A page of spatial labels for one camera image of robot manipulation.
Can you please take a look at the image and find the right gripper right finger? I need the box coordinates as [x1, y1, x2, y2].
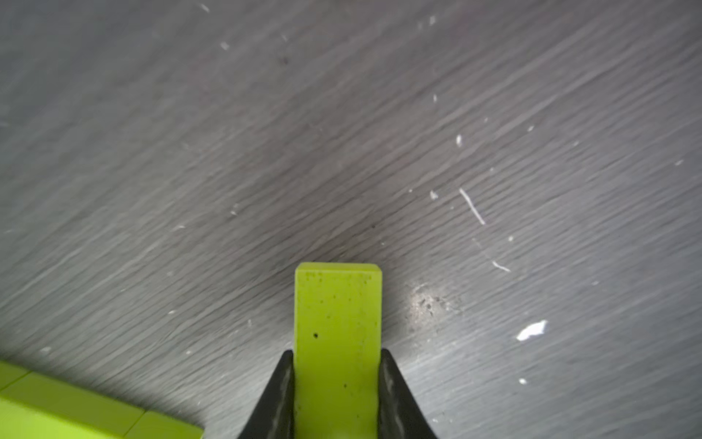
[378, 349, 437, 439]

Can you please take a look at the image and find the small green cube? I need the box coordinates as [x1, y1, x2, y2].
[124, 412, 204, 439]

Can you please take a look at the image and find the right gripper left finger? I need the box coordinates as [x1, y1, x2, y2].
[238, 349, 295, 439]

